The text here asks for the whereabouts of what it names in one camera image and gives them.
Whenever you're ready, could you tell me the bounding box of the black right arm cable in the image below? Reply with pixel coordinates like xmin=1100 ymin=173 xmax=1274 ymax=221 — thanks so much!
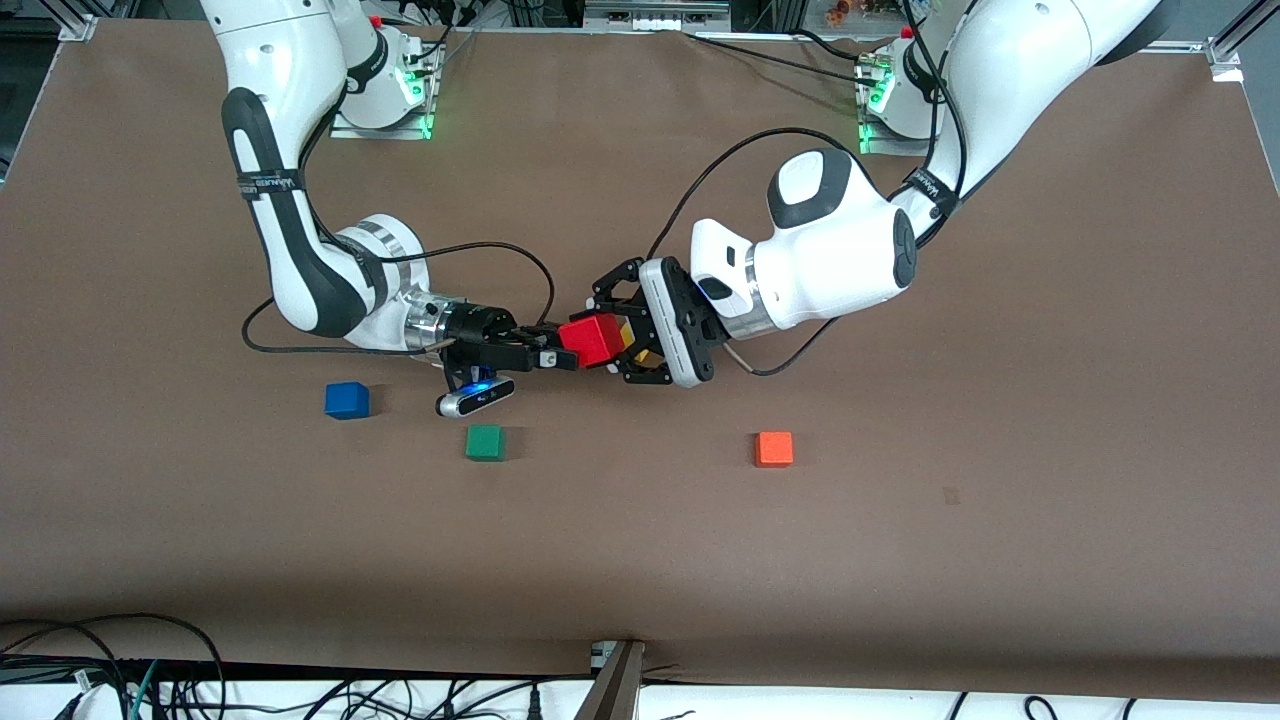
xmin=240 ymin=240 xmax=557 ymax=357

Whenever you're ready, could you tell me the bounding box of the brown table cover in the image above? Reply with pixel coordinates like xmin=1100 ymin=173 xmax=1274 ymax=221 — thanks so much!
xmin=0 ymin=18 xmax=1280 ymax=701

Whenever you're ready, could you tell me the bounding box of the white power strip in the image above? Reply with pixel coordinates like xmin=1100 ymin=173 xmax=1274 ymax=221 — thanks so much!
xmin=605 ymin=10 xmax=693 ymax=31

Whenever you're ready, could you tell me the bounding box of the yellow wooden block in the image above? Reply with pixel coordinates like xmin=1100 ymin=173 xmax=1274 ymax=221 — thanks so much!
xmin=615 ymin=318 xmax=661 ymax=363

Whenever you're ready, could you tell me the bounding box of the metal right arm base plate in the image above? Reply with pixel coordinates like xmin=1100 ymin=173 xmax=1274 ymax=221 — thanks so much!
xmin=330 ymin=40 xmax=438 ymax=141

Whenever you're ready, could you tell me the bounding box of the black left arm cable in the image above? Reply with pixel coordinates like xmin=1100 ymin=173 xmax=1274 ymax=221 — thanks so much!
xmin=645 ymin=0 xmax=976 ymax=379

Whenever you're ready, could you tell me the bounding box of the black base cable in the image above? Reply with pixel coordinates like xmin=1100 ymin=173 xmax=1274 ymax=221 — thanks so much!
xmin=793 ymin=28 xmax=873 ymax=63
xmin=405 ymin=0 xmax=483 ymax=71
xmin=686 ymin=34 xmax=871 ymax=79

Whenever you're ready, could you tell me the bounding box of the red wooden block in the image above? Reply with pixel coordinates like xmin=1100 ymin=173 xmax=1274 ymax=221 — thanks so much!
xmin=557 ymin=312 xmax=627 ymax=370

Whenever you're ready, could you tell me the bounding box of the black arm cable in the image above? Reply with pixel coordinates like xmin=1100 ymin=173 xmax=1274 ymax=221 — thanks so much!
xmin=645 ymin=0 xmax=976 ymax=379
xmin=240 ymin=240 xmax=557 ymax=357

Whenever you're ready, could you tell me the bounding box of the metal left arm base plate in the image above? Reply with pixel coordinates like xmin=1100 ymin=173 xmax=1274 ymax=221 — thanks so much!
xmin=858 ymin=60 xmax=966 ymax=158

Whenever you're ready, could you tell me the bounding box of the blue wooden block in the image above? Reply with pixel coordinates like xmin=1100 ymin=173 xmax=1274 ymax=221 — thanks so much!
xmin=324 ymin=381 xmax=371 ymax=421

